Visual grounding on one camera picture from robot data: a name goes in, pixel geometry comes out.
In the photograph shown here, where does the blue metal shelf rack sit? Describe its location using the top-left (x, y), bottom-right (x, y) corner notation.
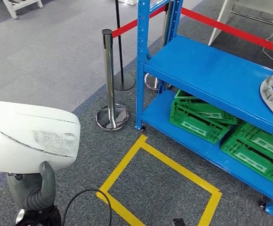
top-left (135, 0), bottom-right (273, 217)

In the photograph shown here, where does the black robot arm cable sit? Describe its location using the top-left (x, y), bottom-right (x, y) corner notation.
top-left (62, 188), bottom-right (112, 226)

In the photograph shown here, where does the black stanchion post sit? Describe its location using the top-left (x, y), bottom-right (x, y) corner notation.
top-left (113, 0), bottom-right (136, 92)

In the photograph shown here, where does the green plastic crate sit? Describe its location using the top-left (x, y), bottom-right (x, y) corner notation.
top-left (169, 89), bottom-right (238, 145)
top-left (221, 121), bottom-right (273, 185)

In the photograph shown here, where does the chrome stanchion post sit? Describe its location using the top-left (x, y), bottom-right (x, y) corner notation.
top-left (96, 28), bottom-right (129, 132)
top-left (144, 0), bottom-right (174, 93)

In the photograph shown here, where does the white plastic car part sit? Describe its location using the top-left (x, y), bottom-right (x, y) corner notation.
top-left (0, 99), bottom-right (81, 174)

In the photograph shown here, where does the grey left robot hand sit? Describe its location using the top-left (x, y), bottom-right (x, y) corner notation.
top-left (6, 161), bottom-right (56, 211)

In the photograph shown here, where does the white frame stand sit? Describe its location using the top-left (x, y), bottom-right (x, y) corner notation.
top-left (2, 0), bottom-right (44, 20)

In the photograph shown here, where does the yellow floor tape square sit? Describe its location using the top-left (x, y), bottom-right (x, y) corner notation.
top-left (96, 134), bottom-right (222, 226)

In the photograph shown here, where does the red barrier belt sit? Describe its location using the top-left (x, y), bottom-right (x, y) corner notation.
top-left (112, 4), bottom-right (167, 39)
top-left (180, 7), bottom-right (273, 57)

